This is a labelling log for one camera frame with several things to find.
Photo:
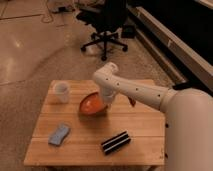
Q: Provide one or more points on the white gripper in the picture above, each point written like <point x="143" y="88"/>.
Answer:
<point x="107" y="95"/>

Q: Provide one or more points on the orange ceramic bowl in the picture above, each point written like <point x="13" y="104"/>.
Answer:
<point x="91" y="104"/>

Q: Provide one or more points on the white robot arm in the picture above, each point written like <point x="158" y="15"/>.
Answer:
<point x="188" y="114"/>

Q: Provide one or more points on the wooden table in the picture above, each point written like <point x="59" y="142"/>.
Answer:
<point x="82" y="146"/>

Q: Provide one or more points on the white cup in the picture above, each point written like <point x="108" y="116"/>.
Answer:
<point x="61" y="90"/>

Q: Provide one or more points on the black white striped block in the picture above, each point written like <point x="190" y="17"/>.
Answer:
<point x="115" y="142"/>

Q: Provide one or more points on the black box on floor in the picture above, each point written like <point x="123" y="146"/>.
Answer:
<point x="128" y="31"/>

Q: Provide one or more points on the blue sponge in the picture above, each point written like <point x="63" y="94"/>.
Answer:
<point x="57" y="137"/>

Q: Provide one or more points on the black office chair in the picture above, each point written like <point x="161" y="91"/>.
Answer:
<point x="106" y="18"/>

